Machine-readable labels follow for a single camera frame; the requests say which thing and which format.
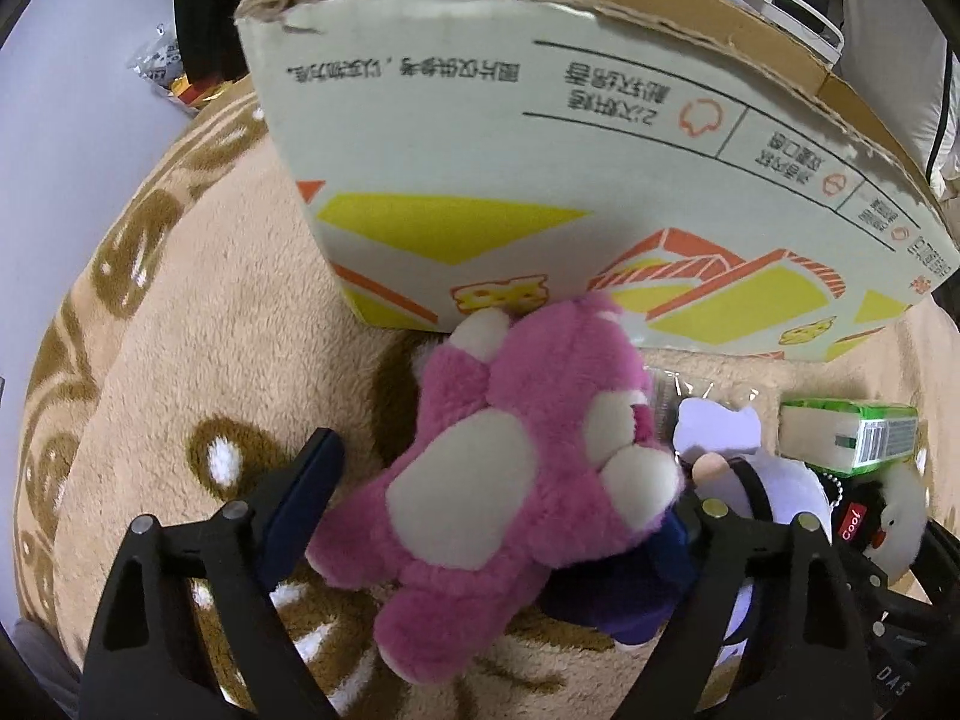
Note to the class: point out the white plush doll in plastic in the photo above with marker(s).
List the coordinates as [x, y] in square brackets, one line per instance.
[780, 495]

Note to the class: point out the silver snack packet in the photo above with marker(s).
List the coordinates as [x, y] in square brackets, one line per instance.
[156, 60]

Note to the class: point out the pink plush bear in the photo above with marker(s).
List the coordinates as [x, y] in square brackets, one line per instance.
[517, 457]

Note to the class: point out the white appliance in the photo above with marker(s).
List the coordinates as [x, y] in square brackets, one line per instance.
[802, 19]

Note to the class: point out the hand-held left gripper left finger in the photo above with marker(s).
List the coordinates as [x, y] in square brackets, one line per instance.
[304, 491]

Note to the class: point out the dark hanging garment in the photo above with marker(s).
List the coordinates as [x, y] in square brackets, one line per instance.
[206, 7]

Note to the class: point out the printed cardboard box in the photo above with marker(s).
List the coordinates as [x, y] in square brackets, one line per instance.
[540, 187]

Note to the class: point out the beige printed blanket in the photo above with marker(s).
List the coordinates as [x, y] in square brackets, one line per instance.
[172, 330]

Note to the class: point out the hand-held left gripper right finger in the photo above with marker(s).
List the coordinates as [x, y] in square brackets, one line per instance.
[679, 536]

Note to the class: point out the green and white small box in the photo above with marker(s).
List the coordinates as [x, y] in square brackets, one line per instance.
[847, 435]

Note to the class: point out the red and gold packet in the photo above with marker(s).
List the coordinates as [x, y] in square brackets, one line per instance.
[202, 94]

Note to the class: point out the white cloth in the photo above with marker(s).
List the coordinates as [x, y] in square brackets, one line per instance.
[892, 52]

